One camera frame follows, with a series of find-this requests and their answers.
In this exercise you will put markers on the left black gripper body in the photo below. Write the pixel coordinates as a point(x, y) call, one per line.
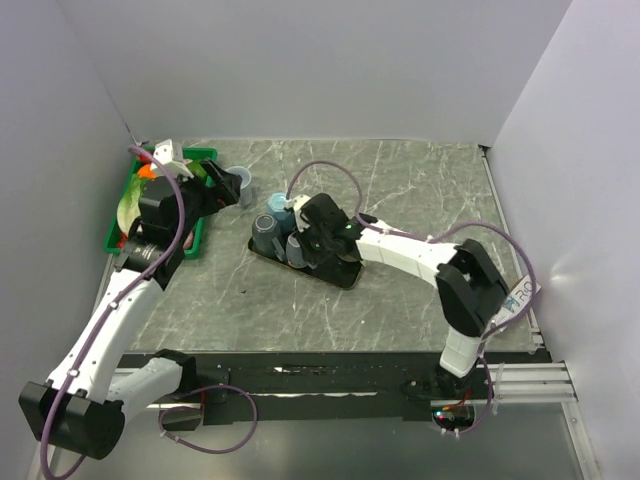
point(200, 200)

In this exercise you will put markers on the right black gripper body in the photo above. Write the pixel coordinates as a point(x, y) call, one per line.
point(315, 244)

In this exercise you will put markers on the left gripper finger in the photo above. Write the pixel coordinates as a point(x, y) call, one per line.
point(217, 174)
point(229, 188)

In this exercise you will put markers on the white footed mug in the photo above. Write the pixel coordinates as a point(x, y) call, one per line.
point(246, 192)

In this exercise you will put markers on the small slate grey mug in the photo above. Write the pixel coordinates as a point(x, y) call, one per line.
point(294, 254)

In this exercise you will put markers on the pale green mug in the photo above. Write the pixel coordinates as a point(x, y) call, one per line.
point(351, 256)

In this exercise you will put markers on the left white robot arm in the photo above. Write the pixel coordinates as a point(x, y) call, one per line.
point(79, 407)

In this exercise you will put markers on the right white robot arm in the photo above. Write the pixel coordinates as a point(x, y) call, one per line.
point(470, 288)

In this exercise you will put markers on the light blue hexagonal mug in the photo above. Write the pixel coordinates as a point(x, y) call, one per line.
point(277, 207)

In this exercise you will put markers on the dark grey mug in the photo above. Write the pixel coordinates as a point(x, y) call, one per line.
point(267, 237)

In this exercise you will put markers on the green plastic crate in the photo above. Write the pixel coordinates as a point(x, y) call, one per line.
point(193, 156)

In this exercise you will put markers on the black serving tray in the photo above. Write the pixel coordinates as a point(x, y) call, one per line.
point(333, 271)

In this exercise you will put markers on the toy cabbage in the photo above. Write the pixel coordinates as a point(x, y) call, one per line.
point(128, 208)

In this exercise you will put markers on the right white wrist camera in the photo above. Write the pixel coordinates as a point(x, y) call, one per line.
point(295, 204)

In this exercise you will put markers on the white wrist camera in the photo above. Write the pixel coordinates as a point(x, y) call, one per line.
point(169, 160)
point(295, 204)

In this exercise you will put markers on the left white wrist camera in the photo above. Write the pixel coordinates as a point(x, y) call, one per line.
point(169, 160)

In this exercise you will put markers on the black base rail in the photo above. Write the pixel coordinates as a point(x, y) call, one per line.
point(326, 386)

